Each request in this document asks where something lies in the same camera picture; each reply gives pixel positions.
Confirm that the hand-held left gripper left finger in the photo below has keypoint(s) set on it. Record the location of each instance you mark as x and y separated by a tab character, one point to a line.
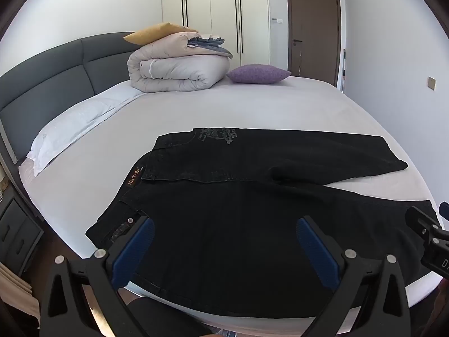
135	249

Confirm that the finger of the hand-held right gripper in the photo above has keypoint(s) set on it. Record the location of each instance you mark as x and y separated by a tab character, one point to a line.
422	223

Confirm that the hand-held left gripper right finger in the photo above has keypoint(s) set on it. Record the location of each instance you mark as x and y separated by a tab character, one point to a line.
317	249

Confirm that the black denim pants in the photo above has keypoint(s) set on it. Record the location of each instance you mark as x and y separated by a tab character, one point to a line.
228	217

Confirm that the grey nightstand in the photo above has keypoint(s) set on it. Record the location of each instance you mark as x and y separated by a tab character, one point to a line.
17	231

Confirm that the beige pleated cloth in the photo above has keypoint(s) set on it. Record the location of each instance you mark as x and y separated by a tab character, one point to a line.
15	302

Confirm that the white pillow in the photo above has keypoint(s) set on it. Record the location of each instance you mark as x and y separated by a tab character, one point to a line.
70	126

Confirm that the white sheeted bed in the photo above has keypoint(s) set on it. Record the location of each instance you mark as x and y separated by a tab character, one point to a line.
245	112

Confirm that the folded beige duvet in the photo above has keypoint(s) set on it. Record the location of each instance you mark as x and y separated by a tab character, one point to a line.
175	70

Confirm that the purple cushion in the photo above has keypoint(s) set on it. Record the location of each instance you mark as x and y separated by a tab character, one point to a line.
258	73

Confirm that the grey padded headboard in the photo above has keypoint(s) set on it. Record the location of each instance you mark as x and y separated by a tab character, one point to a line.
52	66

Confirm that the yellow cushion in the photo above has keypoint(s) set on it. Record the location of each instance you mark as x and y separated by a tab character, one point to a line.
158	33

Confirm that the folded grey blue cloth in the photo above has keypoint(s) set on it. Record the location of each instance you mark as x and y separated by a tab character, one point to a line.
207	44

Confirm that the brown door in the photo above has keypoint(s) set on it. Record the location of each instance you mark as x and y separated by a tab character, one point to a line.
312	24

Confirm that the white wardrobe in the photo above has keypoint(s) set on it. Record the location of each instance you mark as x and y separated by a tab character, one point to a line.
221	7

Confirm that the brass wall plate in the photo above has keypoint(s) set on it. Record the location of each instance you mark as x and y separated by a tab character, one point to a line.
431	82

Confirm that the white wall control panel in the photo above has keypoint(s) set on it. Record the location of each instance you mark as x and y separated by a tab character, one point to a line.
276	20

